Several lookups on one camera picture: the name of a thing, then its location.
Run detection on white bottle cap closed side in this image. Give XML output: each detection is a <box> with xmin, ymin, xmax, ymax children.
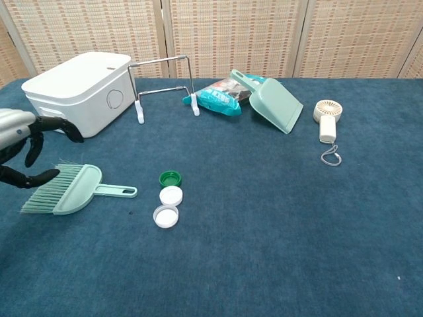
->
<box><xmin>159</xmin><ymin>186</ymin><xmax>184</xmax><ymax>207</ymax></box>

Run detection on white lidded storage box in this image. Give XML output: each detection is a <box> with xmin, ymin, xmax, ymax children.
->
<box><xmin>21</xmin><ymin>52</ymin><xmax>137</xmax><ymax>139</ymax></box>

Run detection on green bottle cap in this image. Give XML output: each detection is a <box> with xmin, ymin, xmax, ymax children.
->
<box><xmin>159</xmin><ymin>170</ymin><xmax>184</xmax><ymax>190</ymax></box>

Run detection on woven bamboo folding screen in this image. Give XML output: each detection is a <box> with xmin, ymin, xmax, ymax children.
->
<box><xmin>0</xmin><ymin>0</ymin><xmax>423</xmax><ymax>89</ymax></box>

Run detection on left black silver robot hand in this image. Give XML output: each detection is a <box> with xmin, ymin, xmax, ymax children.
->
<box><xmin>0</xmin><ymin>110</ymin><xmax>85</xmax><ymax>190</ymax></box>

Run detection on mint green dustpan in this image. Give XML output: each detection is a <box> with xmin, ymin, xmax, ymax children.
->
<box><xmin>230</xmin><ymin>69</ymin><xmax>304</xmax><ymax>135</ymax></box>

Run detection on white bottle cap open side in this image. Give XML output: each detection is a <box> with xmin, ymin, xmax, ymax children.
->
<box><xmin>152</xmin><ymin>204</ymin><xmax>180</xmax><ymax>230</ymax></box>

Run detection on white handheld fan with lanyard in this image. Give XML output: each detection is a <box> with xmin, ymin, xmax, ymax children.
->
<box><xmin>313</xmin><ymin>100</ymin><xmax>344</xmax><ymax>167</ymax></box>

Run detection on teal snack bag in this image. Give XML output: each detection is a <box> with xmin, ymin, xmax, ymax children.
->
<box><xmin>194</xmin><ymin>75</ymin><xmax>267</xmax><ymax>117</ymax></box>

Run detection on blue carpet table cover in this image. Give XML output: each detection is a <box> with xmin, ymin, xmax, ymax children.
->
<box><xmin>0</xmin><ymin>77</ymin><xmax>423</xmax><ymax>317</ymax></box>

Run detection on small green brush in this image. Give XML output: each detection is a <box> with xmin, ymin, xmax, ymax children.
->
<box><xmin>20</xmin><ymin>162</ymin><xmax>138</xmax><ymax>217</ymax></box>

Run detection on metal wire rack white feet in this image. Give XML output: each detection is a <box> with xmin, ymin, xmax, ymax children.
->
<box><xmin>127</xmin><ymin>55</ymin><xmax>201</xmax><ymax>125</ymax></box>

